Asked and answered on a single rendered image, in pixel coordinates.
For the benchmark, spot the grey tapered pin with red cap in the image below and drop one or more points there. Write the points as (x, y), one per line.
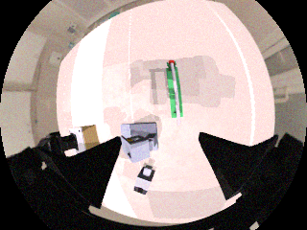
(171, 62)

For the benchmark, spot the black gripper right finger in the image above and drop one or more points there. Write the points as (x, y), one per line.
(232, 163)

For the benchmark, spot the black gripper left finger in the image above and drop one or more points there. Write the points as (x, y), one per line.
(87, 172)

